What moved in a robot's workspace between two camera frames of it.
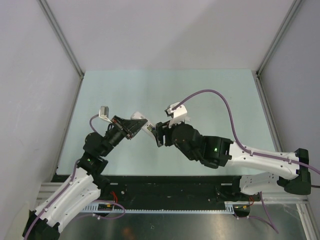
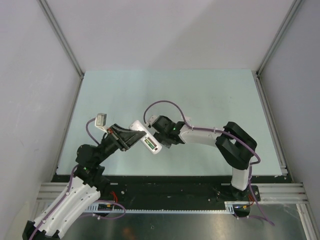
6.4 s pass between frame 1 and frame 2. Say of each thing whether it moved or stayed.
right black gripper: stayed
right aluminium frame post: stayed
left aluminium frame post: stayed
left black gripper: moved
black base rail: stayed
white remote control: moved
